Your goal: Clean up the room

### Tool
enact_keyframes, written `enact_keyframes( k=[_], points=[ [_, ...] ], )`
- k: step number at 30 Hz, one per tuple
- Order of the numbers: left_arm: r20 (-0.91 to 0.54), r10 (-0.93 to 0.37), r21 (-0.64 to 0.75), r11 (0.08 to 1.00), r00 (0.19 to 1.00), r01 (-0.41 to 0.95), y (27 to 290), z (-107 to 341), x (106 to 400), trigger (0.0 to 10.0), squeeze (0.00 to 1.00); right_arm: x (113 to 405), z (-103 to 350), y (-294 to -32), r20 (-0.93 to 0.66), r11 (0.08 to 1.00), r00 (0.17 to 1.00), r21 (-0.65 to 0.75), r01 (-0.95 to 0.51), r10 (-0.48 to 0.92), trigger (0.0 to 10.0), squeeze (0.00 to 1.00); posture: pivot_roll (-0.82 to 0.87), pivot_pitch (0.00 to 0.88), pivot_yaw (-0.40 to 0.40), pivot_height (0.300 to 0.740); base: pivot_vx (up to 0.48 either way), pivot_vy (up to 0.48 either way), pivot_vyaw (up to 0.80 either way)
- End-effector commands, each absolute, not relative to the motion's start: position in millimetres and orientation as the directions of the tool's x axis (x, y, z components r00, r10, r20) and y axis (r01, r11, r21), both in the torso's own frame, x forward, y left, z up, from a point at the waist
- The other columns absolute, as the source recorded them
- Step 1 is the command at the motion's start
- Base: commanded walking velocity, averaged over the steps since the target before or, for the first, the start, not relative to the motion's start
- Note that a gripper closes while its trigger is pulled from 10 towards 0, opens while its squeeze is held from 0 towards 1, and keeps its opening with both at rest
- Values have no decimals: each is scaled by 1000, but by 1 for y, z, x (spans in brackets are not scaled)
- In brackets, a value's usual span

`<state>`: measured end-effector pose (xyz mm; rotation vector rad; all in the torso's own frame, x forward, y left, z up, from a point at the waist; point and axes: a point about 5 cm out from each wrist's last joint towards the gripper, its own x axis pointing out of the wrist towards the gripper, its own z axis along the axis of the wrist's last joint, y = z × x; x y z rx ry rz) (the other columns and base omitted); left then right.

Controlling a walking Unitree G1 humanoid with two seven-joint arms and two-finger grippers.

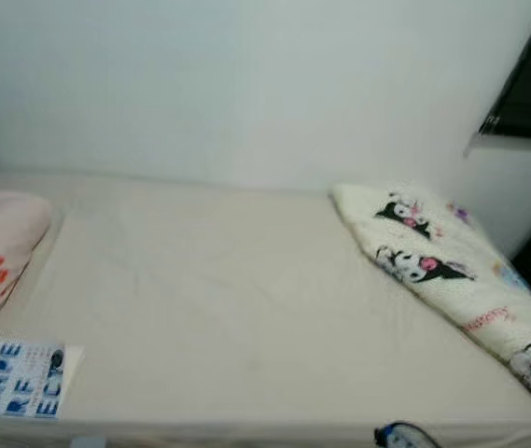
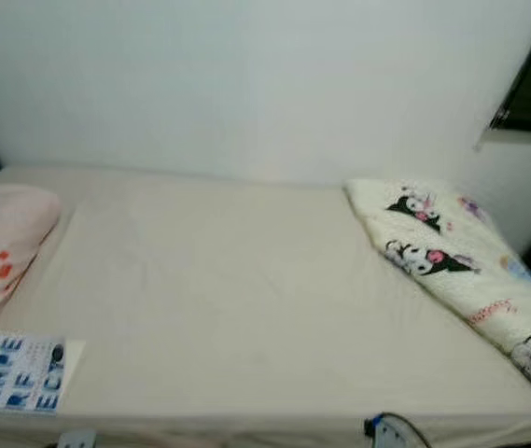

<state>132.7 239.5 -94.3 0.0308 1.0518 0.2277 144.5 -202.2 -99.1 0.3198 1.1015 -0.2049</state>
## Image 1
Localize pink patterned pillow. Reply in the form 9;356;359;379
0;191;53;342

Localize cream cartoon print blanket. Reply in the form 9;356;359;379
330;182;531;404

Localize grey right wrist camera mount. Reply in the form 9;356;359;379
374;423;434;448

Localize cream sheeted mattress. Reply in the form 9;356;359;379
0;170;531;448

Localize white book with blue letters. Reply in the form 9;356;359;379
0;336;84;421

